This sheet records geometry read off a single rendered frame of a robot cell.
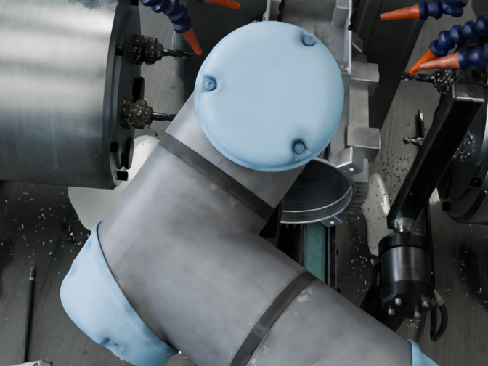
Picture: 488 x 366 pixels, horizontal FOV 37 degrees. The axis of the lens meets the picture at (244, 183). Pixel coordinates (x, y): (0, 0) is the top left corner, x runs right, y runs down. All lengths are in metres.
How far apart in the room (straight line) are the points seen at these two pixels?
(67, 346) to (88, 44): 0.42
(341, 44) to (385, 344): 0.57
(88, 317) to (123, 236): 0.04
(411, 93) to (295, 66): 0.93
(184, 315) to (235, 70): 0.12
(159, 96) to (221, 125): 0.87
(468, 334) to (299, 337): 0.75
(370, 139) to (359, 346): 0.53
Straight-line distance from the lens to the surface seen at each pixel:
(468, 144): 0.89
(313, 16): 0.91
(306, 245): 0.95
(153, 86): 1.23
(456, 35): 0.82
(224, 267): 0.36
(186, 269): 0.37
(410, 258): 0.83
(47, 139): 0.83
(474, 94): 0.70
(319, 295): 0.37
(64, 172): 0.86
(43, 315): 1.04
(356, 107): 0.90
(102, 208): 1.10
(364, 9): 0.93
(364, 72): 0.92
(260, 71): 0.36
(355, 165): 0.82
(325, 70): 0.36
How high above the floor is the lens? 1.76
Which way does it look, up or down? 58 degrees down
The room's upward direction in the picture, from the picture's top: 8 degrees clockwise
